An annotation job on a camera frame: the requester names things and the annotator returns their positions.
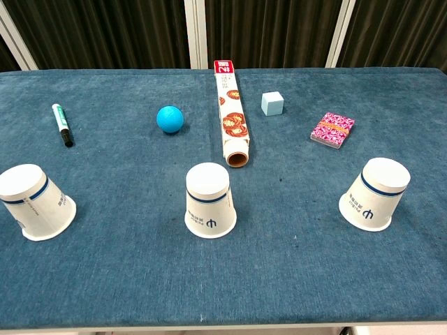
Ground white paper cup blue print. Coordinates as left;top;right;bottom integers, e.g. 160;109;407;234
0;163;77;242
184;162;237;239
338;157;411;232

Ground long white red wrap box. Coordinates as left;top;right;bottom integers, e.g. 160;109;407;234
213;59;251;169

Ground blue ball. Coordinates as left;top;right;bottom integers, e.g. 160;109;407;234
156;105;184;134

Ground light blue cube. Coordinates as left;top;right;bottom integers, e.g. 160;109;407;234
261;91;284;117

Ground pink patterned card deck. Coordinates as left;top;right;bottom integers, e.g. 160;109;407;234
309;112;356;150

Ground blue tablecloth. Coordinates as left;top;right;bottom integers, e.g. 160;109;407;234
0;67;447;327

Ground black curtain panel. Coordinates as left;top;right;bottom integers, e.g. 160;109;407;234
3;0;192;70
0;34;20;73
205;0;344;69
337;0;447;73

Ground green white marker pen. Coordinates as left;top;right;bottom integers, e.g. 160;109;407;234
51;103;75;148

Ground white frame pole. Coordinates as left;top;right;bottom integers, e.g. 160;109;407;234
184;0;210;70
0;3;38;70
325;0;356;68

